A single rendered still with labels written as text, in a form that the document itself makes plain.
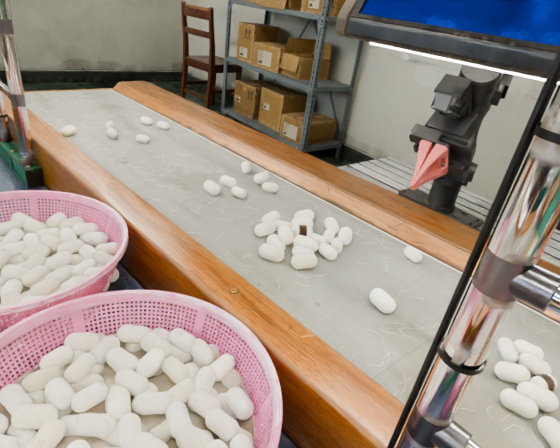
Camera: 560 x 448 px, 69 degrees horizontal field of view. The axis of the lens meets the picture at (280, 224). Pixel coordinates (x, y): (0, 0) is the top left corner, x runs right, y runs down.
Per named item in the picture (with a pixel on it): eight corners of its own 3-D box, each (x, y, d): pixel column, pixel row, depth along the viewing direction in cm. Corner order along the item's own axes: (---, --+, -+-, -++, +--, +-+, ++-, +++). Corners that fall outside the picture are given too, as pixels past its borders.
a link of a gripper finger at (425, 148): (437, 187, 63) (469, 142, 64) (396, 171, 67) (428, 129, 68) (438, 210, 68) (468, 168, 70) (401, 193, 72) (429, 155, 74)
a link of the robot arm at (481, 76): (508, 88, 60) (531, 30, 64) (449, 76, 64) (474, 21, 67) (490, 135, 71) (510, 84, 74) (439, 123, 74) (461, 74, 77)
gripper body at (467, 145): (467, 149, 64) (491, 116, 66) (409, 130, 70) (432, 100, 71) (466, 173, 69) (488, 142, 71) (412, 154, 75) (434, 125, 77)
